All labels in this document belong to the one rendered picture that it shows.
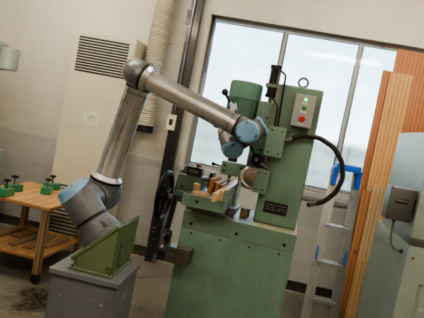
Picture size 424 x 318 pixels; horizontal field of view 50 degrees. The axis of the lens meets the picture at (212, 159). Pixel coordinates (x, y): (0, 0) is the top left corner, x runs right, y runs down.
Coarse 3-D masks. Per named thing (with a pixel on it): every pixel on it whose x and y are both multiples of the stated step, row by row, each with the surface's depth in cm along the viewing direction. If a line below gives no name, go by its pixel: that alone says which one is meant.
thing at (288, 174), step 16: (288, 96) 228; (320, 96) 225; (288, 112) 228; (288, 128) 229; (304, 128) 227; (288, 144) 229; (304, 144) 227; (272, 160) 231; (288, 160) 229; (304, 160) 228; (272, 176) 231; (288, 176) 229; (304, 176) 228; (272, 192) 231; (288, 192) 230; (256, 208) 233; (288, 208) 230; (272, 224) 232; (288, 224) 230
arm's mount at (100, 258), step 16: (128, 224) 193; (96, 240) 185; (112, 240) 184; (128, 240) 198; (80, 256) 187; (96, 256) 186; (112, 256) 184; (128, 256) 203; (96, 272) 186; (112, 272) 187
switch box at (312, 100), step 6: (300, 96) 221; (306, 96) 220; (312, 96) 220; (300, 102) 221; (306, 102) 220; (312, 102) 220; (294, 108) 222; (300, 108) 221; (312, 108) 220; (294, 114) 222; (300, 114) 221; (306, 114) 221; (312, 114) 220; (294, 120) 222; (306, 120) 221; (300, 126) 222; (306, 126) 221
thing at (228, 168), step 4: (224, 160) 247; (224, 164) 243; (228, 164) 243; (232, 164) 242; (236, 164) 242; (240, 164) 242; (244, 164) 247; (224, 168) 243; (228, 168) 243; (232, 168) 242; (236, 168) 242; (220, 172) 244; (224, 172) 243; (228, 172) 243; (232, 172) 242; (236, 172) 242; (228, 176) 245; (236, 176) 242
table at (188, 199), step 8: (176, 192) 242; (184, 192) 219; (208, 192) 234; (184, 200) 219; (192, 200) 218; (200, 200) 218; (208, 200) 217; (232, 200) 245; (200, 208) 218; (208, 208) 217; (216, 208) 216; (224, 208) 218
